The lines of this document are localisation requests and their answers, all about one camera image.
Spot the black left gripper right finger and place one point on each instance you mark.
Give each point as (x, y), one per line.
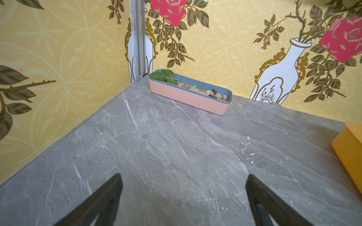
(267, 207)

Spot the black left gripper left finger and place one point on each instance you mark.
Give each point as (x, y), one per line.
(100, 208)

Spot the yellow plastic storage box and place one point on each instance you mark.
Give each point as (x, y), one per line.
(348, 147)

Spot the aluminium corner post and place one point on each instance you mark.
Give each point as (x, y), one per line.
(136, 45)

